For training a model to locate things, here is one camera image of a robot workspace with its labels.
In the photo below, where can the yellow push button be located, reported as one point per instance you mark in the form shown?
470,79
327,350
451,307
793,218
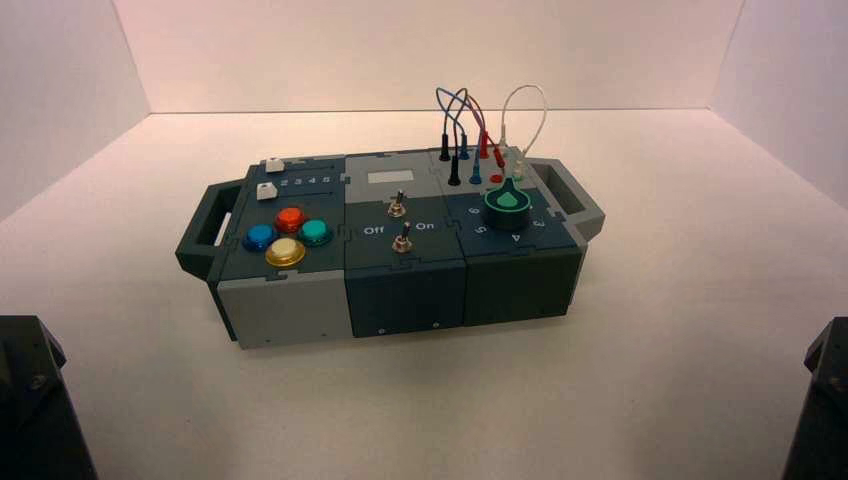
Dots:
285,252

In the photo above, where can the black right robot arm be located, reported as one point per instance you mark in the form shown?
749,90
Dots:
825,411

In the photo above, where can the blue push button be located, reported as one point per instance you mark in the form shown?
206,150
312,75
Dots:
260,236

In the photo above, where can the red push button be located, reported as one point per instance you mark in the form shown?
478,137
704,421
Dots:
289,218

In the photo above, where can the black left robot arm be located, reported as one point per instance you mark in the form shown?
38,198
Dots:
33,411

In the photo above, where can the teal push button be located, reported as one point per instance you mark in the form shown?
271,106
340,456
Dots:
314,231

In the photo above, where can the white slider knob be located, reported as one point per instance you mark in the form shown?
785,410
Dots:
273,164
266,191

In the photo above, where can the black green rotary knob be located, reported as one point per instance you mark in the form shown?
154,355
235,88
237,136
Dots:
507,206

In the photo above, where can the metal toggle switch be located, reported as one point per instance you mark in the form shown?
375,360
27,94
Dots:
402,240
397,204

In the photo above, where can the grey and blue task box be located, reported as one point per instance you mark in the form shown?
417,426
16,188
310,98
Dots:
397,285

